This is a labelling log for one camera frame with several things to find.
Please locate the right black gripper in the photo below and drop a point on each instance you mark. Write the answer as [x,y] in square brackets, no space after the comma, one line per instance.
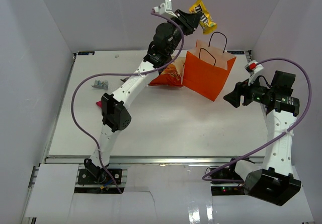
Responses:
[241,88]

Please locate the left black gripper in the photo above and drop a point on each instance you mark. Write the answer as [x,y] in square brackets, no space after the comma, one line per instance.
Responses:
[189,21]

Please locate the yellow M&M's packet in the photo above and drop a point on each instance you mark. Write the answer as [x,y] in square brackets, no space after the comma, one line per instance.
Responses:
[206,22]

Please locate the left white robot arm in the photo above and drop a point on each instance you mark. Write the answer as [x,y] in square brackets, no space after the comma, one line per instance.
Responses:
[115,105]

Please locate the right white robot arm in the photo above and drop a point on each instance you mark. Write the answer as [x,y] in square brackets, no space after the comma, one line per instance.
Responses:
[273,181]

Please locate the orange paper bag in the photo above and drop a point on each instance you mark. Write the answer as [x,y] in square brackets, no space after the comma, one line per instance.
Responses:
[207,69]

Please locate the orange chips bag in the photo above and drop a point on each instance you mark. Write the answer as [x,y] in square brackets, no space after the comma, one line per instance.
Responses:
[171,75]

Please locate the purple M&M's packet upper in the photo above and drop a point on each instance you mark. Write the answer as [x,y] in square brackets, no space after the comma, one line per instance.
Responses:
[125,79]

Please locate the silver candy wrapper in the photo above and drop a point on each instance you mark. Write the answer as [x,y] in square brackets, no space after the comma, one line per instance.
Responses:
[98,84]

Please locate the red candy packet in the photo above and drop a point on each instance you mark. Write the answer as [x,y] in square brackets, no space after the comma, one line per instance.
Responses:
[99,104]

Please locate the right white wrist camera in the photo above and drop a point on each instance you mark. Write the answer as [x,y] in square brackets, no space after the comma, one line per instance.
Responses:
[254,69]

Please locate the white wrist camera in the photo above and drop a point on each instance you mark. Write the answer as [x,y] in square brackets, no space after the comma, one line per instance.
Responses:
[254,69]
[165,9]

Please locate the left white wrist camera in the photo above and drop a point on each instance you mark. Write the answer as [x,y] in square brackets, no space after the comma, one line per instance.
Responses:
[165,9]

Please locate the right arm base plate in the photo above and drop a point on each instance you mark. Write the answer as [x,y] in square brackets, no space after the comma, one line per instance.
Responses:
[228,182]

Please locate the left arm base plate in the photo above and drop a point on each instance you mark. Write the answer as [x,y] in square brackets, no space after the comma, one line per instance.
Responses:
[86,183]

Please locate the aluminium table frame rail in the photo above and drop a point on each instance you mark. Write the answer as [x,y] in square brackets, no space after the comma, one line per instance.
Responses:
[145,160]

